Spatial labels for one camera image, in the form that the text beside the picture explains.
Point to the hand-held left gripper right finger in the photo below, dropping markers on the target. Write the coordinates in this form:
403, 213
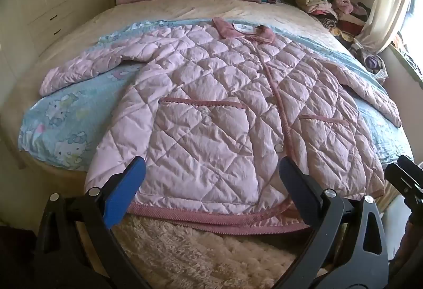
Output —
297, 190

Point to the beige fluffy rug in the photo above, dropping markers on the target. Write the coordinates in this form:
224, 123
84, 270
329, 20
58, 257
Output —
198, 256

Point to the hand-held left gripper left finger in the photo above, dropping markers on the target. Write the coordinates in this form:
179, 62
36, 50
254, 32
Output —
120, 196

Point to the bed with beige sheet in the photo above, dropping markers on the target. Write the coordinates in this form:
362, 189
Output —
185, 11

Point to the window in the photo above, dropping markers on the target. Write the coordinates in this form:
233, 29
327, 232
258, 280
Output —
414, 21

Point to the purple cloth in bag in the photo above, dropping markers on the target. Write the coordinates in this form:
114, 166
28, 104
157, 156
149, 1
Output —
375, 64

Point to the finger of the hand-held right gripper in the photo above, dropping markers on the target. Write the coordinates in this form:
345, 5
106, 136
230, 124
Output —
404, 185
411, 165

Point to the blue printed blanket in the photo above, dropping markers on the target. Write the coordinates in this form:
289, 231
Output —
62, 117

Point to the pink quilted jacket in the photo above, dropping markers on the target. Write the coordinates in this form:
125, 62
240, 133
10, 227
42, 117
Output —
214, 104

